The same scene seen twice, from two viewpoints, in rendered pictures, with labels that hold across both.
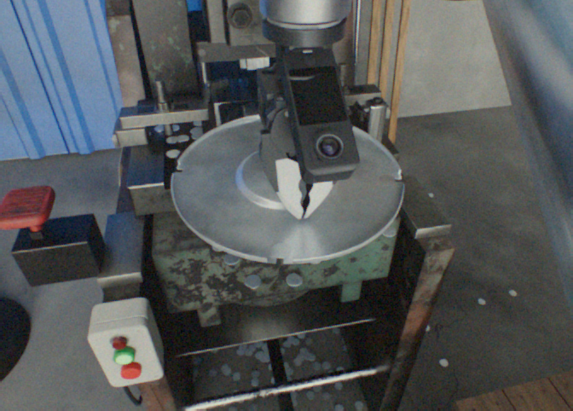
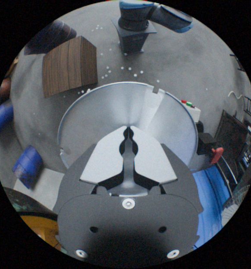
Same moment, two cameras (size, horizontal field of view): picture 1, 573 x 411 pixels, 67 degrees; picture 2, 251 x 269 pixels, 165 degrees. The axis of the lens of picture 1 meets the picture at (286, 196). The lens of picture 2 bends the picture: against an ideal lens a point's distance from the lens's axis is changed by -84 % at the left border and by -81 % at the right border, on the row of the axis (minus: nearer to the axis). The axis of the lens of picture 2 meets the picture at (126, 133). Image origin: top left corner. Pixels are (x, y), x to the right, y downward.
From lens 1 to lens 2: 0.36 m
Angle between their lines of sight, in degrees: 20
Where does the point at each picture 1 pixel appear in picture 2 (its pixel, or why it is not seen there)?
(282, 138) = (180, 216)
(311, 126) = not seen: outside the picture
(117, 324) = (194, 112)
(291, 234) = (140, 113)
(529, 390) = (63, 88)
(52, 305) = not seen: hidden behind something
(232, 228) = (177, 129)
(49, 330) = not seen: hidden behind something
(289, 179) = (151, 154)
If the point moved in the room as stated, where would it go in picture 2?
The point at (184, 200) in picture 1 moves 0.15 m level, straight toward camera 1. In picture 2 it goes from (190, 153) to (203, 77)
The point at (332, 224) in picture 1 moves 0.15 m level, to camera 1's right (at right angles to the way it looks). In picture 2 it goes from (104, 118) to (36, 109)
